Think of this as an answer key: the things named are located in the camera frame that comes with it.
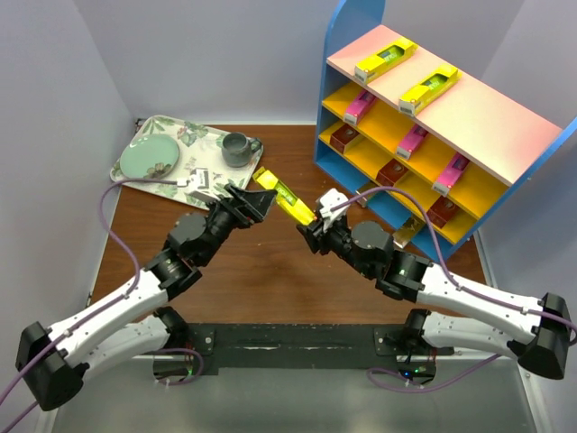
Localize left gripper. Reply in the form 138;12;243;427
198;183;276;265

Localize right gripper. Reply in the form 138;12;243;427
297;214;374;279

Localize yellow toothpaste box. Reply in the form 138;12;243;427
354;37;419;84
398;63;462;117
252;167;316;226

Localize teal green tea toothpaste box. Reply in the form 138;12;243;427
393;216;426;249

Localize red 3D toothpaste box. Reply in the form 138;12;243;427
426;196;460;228
376;159;408;187

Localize dark red toothpaste box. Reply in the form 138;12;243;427
329;124;363;153

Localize small pink toothpaste box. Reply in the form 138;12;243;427
396;124;428;161

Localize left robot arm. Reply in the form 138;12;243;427
15;184;277;411

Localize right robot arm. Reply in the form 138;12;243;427
297;217;572;380

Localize blue shelf with coloured boards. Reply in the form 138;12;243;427
314;1;576;258

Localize grey ceramic mug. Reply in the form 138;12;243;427
221;133;262;168

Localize floral leaf print tray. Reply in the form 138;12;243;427
110;115;263;195

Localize mint green ceramic plate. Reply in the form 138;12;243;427
119;134;180;180

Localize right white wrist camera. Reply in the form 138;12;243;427
315;189;350;232

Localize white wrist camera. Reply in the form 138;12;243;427
315;189;350;232
176;168;217;210

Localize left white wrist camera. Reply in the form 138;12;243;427
176;168;217;210

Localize black mounting base plate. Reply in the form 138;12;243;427
152;323;432;382

